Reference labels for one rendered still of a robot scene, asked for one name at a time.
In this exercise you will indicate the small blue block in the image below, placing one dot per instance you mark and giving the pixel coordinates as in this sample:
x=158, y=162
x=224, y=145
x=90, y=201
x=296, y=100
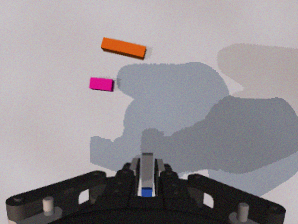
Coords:
x=146, y=191

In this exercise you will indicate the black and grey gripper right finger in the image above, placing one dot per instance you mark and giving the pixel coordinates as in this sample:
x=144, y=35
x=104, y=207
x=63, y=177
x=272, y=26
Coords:
x=230, y=204

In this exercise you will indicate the orange rod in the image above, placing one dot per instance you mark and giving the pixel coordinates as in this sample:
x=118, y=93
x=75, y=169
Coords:
x=123, y=48

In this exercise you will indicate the small magenta block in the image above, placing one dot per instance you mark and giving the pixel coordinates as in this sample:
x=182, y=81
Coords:
x=101, y=84

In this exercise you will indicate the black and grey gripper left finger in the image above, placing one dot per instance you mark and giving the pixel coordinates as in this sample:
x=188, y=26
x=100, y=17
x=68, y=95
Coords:
x=51, y=202

